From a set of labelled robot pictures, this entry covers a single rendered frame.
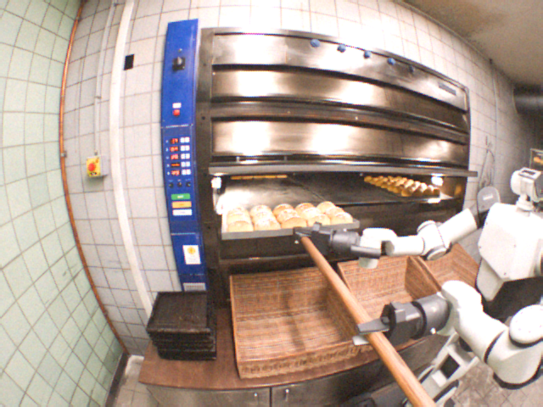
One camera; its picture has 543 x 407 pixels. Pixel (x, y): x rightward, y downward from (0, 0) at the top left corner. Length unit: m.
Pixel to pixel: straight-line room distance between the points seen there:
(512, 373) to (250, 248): 1.13
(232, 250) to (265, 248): 0.17
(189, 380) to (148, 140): 1.10
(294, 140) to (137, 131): 0.75
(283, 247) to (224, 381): 0.73
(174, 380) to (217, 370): 0.21
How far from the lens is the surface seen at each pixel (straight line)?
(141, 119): 1.14
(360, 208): 1.27
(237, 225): 0.82
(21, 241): 1.21
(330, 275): 0.57
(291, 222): 0.85
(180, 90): 1.06
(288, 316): 1.32
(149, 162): 1.12
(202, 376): 1.11
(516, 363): 0.42
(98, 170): 1.18
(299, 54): 1.18
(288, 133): 1.07
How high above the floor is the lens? 1.52
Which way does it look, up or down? 16 degrees down
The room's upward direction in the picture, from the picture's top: straight up
